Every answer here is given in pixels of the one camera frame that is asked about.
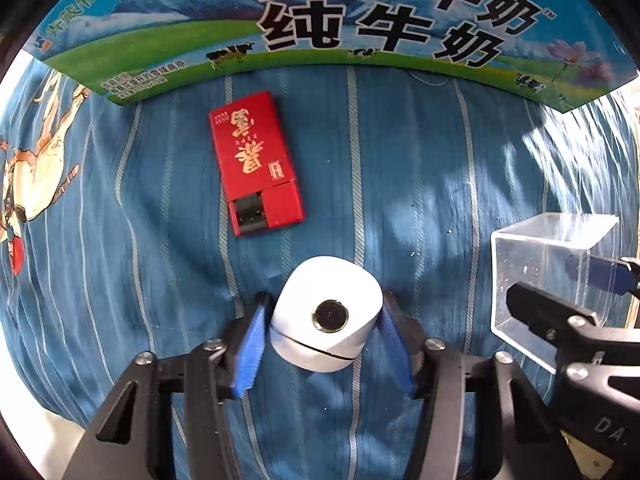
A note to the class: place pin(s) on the small white camera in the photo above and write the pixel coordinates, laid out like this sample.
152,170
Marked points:
325,285

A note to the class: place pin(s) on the blue printed cardboard box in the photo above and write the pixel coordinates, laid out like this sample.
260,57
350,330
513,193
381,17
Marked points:
200,10

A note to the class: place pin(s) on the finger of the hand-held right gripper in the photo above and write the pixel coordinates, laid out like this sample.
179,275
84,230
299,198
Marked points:
600,272
545,307

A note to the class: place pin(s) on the clear acrylic box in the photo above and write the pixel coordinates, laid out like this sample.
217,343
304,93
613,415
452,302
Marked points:
530,255

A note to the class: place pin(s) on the red cigarette pack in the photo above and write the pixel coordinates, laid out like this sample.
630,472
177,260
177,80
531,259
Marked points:
250,150

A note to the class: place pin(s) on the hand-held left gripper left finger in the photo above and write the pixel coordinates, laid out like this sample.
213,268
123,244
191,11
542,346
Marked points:
249,355

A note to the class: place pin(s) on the blue striped bedsheet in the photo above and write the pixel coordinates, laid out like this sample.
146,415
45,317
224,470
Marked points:
150,260

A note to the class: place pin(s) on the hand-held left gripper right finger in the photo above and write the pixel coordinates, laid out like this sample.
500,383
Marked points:
396,352

